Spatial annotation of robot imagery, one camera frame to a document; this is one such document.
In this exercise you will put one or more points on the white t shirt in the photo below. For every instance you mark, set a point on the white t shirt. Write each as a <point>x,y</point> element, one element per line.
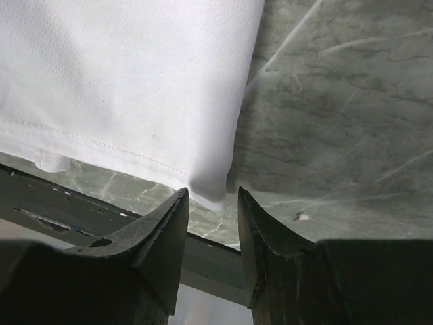
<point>152,89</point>

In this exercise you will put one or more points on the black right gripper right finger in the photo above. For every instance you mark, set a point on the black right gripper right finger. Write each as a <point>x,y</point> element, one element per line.
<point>291,280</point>

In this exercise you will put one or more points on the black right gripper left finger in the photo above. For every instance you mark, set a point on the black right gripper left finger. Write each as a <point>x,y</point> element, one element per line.
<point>131,276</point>

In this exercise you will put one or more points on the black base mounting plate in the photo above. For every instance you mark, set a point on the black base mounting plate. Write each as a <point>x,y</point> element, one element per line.
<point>70,216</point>

